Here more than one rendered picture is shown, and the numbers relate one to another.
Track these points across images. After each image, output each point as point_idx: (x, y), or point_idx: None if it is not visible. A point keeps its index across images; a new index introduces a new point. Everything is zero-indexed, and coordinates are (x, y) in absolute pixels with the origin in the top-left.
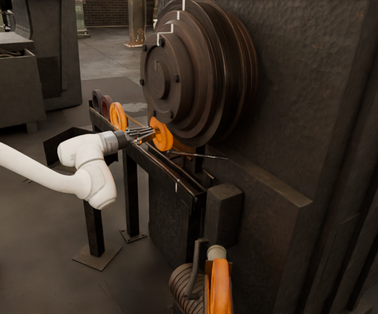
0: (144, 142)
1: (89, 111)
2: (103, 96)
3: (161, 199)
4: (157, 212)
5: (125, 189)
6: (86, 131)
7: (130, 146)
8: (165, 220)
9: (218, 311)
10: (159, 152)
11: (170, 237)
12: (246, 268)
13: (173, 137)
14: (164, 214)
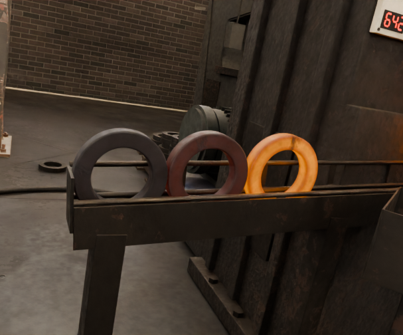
0: (362, 187)
1: (86, 217)
2: (212, 133)
3: (356, 274)
4: (335, 308)
5: (310, 315)
6: (390, 205)
7: (372, 201)
8: (357, 304)
9: None
10: None
11: (365, 322)
12: None
13: None
14: (356, 296)
